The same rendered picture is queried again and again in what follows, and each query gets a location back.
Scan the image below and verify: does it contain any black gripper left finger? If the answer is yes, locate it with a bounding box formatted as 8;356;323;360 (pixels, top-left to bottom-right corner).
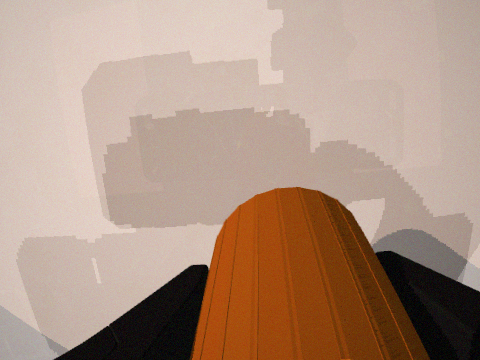
53;264;209;360

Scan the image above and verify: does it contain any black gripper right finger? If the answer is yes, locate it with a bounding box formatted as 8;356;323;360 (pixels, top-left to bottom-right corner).
376;251;480;360

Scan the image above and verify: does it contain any orange knob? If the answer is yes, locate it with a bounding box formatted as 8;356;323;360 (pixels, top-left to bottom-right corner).
189;187;431;360

